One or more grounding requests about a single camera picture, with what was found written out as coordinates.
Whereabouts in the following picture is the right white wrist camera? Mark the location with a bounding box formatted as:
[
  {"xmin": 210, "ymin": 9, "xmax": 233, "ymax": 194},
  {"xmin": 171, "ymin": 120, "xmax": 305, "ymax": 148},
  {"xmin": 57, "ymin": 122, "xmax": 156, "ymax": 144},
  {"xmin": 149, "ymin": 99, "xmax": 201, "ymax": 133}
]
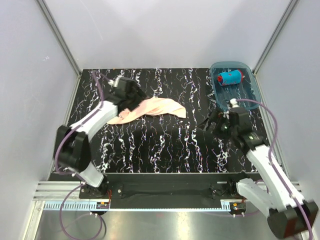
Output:
[{"xmin": 228, "ymin": 98, "xmax": 240, "ymax": 109}]

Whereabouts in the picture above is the aluminium frame rail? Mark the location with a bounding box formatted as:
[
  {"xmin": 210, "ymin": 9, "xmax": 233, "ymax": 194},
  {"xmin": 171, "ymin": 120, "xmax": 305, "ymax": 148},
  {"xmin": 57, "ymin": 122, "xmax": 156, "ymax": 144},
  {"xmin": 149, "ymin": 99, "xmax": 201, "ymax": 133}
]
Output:
[{"xmin": 32, "ymin": 181, "xmax": 305, "ymax": 212}]

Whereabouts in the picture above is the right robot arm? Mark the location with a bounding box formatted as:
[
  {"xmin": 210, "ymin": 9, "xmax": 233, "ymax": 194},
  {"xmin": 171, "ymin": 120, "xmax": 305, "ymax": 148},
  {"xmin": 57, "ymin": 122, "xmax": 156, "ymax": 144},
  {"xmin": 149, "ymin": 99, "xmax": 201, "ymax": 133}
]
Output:
[{"xmin": 197, "ymin": 106, "xmax": 319, "ymax": 239}]

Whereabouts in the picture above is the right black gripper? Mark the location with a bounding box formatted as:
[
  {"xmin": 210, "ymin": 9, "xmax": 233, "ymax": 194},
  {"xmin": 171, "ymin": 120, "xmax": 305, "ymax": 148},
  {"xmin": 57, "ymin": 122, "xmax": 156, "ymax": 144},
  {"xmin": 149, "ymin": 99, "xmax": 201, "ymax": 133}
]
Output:
[{"xmin": 196, "ymin": 108, "xmax": 237, "ymax": 143}]

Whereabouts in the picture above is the red blue patterned towel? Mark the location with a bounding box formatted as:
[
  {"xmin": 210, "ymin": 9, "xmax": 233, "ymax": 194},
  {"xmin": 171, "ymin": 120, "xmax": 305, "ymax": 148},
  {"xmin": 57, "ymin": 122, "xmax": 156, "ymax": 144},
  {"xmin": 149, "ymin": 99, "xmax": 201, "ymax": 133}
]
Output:
[{"xmin": 217, "ymin": 69, "xmax": 245, "ymax": 86}]

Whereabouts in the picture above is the left connector board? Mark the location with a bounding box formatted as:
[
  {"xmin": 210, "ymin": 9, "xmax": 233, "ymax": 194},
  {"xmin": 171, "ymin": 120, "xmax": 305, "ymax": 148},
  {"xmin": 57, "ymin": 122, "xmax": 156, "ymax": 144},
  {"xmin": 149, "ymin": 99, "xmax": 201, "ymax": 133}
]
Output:
[{"xmin": 96, "ymin": 201, "xmax": 110, "ymax": 210}]

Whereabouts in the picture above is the pink towel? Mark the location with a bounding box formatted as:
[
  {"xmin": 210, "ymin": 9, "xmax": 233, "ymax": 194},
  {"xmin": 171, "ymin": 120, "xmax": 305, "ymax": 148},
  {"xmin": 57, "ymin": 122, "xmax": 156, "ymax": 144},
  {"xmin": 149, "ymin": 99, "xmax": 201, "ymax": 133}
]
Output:
[{"xmin": 107, "ymin": 97, "xmax": 187, "ymax": 125}]

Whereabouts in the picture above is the connector board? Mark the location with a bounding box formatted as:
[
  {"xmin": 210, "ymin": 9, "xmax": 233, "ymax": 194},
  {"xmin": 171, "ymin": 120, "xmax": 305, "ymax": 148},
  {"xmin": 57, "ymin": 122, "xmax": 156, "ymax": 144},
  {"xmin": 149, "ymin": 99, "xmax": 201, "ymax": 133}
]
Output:
[
  {"xmin": 230, "ymin": 202, "xmax": 247, "ymax": 215},
  {"xmin": 96, "ymin": 201, "xmax": 110, "ymax": 210}
]

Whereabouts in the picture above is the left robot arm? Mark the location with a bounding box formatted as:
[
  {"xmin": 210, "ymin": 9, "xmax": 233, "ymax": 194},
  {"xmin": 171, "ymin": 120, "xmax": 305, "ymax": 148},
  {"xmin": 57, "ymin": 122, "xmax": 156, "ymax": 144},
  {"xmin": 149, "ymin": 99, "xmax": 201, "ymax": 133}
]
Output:
[{"xmin": 53, "ymin": 75, "xmax": 147, "ymax": 198}]

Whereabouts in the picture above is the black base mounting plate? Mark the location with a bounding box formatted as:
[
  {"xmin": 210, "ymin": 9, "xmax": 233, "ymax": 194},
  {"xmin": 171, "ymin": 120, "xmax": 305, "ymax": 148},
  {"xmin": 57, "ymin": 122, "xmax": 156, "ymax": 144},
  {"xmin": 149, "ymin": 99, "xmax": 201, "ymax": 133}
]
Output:
[{"xmin": 84, "ymin": 172, "xmax": 260, "ymax": 199}]

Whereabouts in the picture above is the right connector board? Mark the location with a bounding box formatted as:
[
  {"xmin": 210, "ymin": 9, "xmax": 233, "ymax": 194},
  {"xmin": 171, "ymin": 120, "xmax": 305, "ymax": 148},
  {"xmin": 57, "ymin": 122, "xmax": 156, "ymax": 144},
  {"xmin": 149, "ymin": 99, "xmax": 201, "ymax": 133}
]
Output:
[{"xmin": 230, "ymin": 202, "xmax": 247, "ymax": 215}]

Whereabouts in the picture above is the blue transparent plastic bin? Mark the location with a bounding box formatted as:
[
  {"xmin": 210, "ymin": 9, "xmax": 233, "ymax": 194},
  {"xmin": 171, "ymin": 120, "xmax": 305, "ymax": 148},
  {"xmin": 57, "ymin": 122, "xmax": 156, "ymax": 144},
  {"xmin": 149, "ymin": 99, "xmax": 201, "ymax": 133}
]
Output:
[{"xmin": 210, "ymin": 61, "xmax": 261, "ymax": 111}]

